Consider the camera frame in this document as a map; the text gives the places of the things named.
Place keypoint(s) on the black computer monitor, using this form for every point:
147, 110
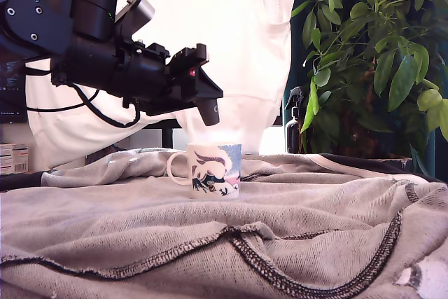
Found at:
12, 85

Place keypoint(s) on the grey sweatshirt with black trim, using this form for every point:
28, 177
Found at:
245, 243

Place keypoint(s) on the orange and white carton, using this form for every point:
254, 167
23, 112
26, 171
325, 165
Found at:
14, 159

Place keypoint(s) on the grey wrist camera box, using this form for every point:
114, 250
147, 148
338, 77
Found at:
143, 10

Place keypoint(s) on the white hanging shirt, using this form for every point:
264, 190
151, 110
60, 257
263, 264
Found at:
227, 15

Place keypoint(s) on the black monitor stand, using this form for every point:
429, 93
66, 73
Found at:
168, 138

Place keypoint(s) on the dark spray bottle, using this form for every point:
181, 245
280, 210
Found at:
294, 134

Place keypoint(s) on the white and blue printed mug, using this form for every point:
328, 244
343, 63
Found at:
210, 173

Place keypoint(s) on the green leafy houseplant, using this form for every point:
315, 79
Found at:
385, 50

